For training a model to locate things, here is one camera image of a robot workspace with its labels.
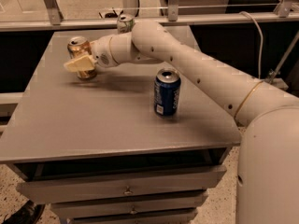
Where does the blue pepsi can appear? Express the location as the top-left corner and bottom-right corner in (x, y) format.
(154, 68), (181, 116)

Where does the white cable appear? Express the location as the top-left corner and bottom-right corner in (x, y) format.
(239, 10), (264, 80)

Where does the grey drawer cabinet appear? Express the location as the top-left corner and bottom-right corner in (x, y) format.
(0, 32), (240, 224)

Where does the orange soda can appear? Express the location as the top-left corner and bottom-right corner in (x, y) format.
(67, 36), (97, 80)

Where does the black shoe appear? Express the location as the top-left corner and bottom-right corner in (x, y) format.
(1, 201), (45, 224)

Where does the metal railing frame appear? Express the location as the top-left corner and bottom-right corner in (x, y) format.
(0, 0), (299, 32)

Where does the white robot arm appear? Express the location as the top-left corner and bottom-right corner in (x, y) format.
(64, 20), (299, 224)

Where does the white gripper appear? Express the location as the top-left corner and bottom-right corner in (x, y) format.
(64, 36), (118, 73)

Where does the white green soda can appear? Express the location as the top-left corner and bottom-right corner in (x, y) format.
(117, 13), (135, 34)

